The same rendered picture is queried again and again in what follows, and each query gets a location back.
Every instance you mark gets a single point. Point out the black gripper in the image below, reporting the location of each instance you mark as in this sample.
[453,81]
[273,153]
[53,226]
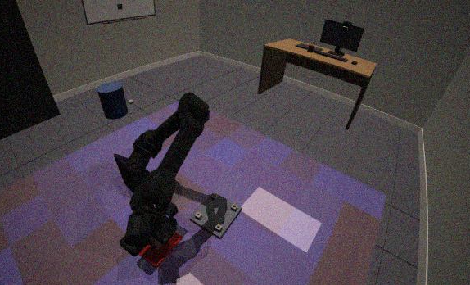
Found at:
[134,251]

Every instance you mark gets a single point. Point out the red board with square handle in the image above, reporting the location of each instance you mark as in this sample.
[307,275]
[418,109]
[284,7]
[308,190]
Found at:
[157,251]

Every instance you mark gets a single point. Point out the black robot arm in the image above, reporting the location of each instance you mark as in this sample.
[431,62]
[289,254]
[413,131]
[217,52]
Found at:
[159,185]

